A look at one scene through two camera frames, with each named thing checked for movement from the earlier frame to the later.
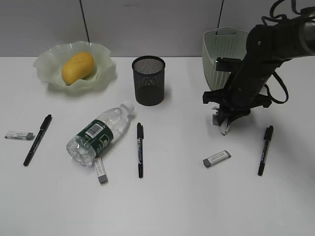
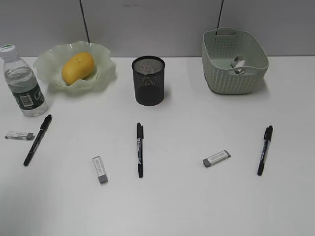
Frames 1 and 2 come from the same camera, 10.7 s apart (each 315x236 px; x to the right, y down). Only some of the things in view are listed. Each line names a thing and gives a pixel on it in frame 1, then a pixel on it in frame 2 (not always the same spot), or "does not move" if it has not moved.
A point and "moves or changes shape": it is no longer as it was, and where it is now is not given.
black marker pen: x=267 y=137 does not move
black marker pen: x=140 y=134 does not move
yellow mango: x=79 y=66 does not move
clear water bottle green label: x=84 y=147 → x=22 y=83
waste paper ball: x=225 y=128 moves or changes shape
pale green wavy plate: x=50 y=62 does not move
